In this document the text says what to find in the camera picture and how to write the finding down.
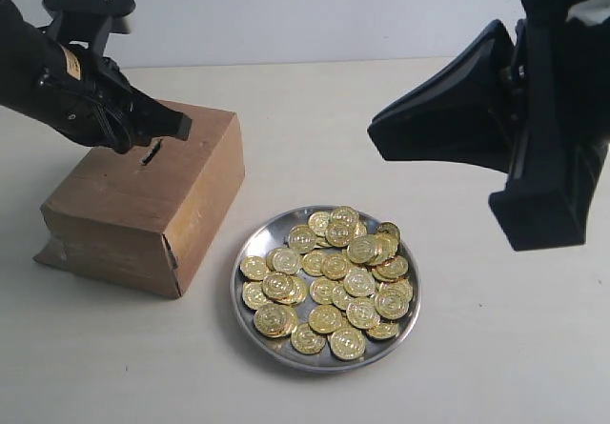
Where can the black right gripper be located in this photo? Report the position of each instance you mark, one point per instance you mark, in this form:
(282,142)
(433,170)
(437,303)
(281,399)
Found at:
(572,24)

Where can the gold coin far left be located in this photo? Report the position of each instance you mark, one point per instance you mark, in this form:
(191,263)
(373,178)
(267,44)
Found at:
(254,267)

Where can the gold coin right side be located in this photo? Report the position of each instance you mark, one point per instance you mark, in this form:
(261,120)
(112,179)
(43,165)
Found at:
(391,304)

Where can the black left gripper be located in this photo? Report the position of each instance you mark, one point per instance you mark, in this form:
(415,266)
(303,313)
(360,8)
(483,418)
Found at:
(85,97)

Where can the round silver metal plate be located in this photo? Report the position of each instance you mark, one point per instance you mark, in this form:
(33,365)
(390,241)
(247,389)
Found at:
(272,234)

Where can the brown cardboard slotted box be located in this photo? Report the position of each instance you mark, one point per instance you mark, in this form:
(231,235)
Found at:
(145,220)

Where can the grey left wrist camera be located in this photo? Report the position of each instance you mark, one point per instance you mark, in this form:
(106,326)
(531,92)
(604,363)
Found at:
(88,21)

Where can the gold coin front bottom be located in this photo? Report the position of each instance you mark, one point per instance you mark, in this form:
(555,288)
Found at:
(348,343)

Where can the gold coin centre pale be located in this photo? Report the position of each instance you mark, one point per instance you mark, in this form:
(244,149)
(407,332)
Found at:
(359,283)

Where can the gold coin top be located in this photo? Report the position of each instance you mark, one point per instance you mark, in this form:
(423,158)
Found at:
(345,214)

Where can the gold coin left stack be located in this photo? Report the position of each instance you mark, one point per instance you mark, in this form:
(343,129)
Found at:
(284,289)

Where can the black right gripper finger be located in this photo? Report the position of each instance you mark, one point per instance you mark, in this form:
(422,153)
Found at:
(462,114)
(562,139)

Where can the gold coin upper left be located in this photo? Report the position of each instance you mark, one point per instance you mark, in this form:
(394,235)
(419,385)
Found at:
(302,239)

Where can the gold coin lower left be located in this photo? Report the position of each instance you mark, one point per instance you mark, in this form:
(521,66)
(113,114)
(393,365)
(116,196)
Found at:
(275,320)

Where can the gold coin bottom left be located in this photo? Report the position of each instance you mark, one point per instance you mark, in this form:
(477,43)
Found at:
(306,341)

